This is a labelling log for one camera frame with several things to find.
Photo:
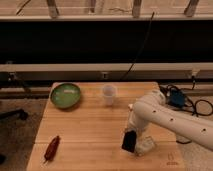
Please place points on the blue power box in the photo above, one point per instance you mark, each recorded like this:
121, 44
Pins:
177, 99

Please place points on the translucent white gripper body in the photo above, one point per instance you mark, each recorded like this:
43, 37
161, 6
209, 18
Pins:
135, 128

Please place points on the green bowl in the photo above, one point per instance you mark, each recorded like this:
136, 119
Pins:
65, 95

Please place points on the black rectangular eraser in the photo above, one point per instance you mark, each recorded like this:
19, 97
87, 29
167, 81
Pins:
129, 141

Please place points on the black chair base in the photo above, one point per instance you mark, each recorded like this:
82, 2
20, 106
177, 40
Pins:
20, 113

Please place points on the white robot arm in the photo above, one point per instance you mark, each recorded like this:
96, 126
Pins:
150, 108

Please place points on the clear plastic cup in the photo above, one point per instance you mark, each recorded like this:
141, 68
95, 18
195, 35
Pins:
109, 94

